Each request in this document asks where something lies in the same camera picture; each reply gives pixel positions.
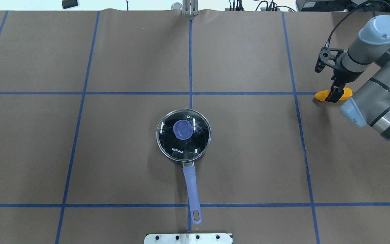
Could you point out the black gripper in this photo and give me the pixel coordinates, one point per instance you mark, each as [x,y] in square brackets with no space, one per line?
[343,74]

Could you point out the yellow corn cob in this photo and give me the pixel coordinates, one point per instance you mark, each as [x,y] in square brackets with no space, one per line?
[322,95]

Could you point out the blue saucepan with handle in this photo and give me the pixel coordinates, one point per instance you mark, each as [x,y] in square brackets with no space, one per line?
[189,172]

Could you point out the glass lid with blue knob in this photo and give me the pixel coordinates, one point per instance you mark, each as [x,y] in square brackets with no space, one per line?
[183,135]

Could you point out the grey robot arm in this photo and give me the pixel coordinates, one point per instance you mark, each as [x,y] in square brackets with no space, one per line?
[370,104]

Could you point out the black equipment box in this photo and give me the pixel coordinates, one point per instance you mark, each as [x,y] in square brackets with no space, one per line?
[339,6]

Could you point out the black device on table edge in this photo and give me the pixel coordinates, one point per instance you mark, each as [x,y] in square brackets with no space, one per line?
[66,4]

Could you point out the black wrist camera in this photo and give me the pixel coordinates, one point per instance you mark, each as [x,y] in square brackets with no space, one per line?
[328,57]

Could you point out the metal camera stand post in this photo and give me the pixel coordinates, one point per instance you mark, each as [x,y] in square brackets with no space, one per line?
[190,8]

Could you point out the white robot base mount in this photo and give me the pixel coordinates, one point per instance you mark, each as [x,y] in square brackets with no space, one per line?
[189,238]

